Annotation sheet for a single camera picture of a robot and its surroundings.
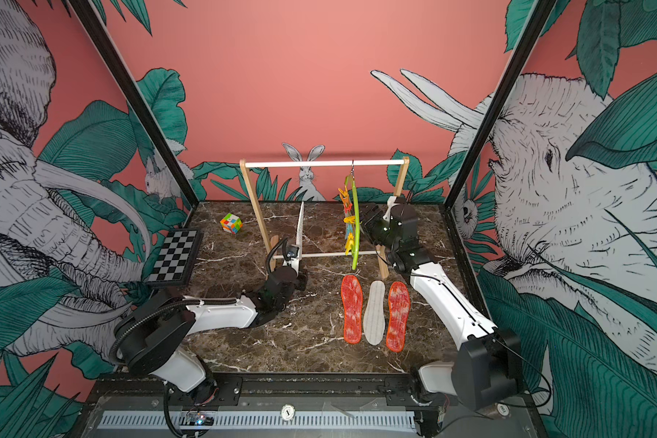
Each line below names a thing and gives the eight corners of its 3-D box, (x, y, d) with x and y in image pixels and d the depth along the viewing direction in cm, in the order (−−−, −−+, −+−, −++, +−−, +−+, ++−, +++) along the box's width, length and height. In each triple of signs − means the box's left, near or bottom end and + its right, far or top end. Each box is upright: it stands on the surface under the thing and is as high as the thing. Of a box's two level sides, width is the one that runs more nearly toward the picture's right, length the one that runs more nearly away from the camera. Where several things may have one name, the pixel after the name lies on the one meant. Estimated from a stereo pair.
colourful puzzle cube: (223, 230, 113) (219, 222, 109) (232, 220, 116) (228, 212, 112) (235, 235, 111) (231, 226, 107) (244, 224, 115) (240, 216, 111)
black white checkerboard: (147, 286, 96) (141, 281, 93) (173, 234, 111) (168, 228, 108) (186, 287, 96) (181, 281, 93) (207, 234, 111) (203, 228, 108)
